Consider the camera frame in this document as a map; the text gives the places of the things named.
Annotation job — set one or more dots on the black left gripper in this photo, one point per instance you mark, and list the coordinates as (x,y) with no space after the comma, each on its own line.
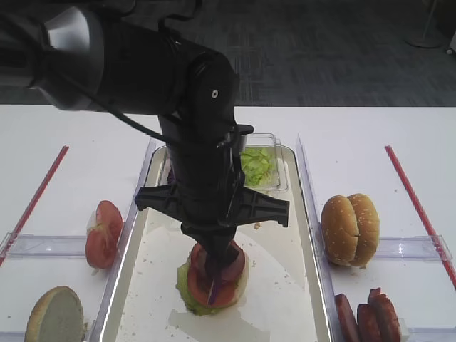
(208,195)

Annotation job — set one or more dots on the purple cabbage leaves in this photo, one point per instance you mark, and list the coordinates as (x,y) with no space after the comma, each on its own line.
(221,290)

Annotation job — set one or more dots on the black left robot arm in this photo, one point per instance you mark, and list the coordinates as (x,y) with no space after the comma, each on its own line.
(169,88)

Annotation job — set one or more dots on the red tomato slice on stack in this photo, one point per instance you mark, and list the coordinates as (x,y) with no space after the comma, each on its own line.
(198,286)

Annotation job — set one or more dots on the green lettuce under stack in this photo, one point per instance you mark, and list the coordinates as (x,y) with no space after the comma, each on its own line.
(189,300)

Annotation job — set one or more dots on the green lettuce in container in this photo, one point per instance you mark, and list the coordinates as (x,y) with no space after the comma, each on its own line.
(257,166)

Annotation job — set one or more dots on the tomato slices on left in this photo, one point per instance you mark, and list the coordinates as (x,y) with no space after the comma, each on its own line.
(102,241)

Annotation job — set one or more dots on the left meat patty slice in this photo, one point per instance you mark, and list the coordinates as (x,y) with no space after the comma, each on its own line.
(346,319)

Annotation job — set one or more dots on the pink ham slice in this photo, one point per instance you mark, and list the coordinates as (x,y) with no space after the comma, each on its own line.
(232,267)

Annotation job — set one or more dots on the bottom bun on tray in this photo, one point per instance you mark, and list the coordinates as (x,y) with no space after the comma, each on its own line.
(241,284)

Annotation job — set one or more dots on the silver metal tray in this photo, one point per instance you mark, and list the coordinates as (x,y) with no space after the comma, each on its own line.
(281,302)

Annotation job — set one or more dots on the clear plastic container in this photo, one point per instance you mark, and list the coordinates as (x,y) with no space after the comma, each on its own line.
(273,144)

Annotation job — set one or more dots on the sesame bun left of pair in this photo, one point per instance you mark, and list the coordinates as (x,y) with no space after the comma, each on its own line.
(339,229)

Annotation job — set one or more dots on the sesame bun of pair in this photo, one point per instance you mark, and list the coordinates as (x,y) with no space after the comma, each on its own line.
(368,224)
(339,229)

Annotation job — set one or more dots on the sesame bun right of pair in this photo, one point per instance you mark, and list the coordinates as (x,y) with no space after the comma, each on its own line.
(368,224)

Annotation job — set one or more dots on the bun half cut side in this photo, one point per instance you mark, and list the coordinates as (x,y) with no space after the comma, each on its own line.
(56,316)

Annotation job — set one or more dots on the left red strip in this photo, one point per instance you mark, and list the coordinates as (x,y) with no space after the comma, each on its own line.
(35,199)

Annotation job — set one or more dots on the red strip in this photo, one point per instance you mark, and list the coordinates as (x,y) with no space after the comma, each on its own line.
(417,206)
(35,199)

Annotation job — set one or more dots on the right red strip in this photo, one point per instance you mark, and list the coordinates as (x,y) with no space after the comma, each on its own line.
(417,206)

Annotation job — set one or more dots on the white floor stand base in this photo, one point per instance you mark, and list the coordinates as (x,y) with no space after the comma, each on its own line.
(426,39)

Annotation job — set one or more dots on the right clear divider wall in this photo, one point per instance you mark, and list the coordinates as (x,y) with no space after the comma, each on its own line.
(322,292)

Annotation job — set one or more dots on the clear divider wall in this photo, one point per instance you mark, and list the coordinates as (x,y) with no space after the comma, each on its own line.
(101,322)
(322,292)

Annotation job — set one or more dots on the left clear divider wall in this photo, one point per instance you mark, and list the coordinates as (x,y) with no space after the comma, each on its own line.
(101,322)

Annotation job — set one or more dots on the right lower clear pusher rail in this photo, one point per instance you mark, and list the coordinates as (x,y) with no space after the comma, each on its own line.
(425,334)

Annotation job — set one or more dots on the left upper clear pusher rail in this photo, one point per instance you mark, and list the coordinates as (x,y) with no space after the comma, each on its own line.
(38,246)

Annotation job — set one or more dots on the right upper clear pusher rail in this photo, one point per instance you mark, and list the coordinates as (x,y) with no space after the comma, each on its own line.
(419,248)

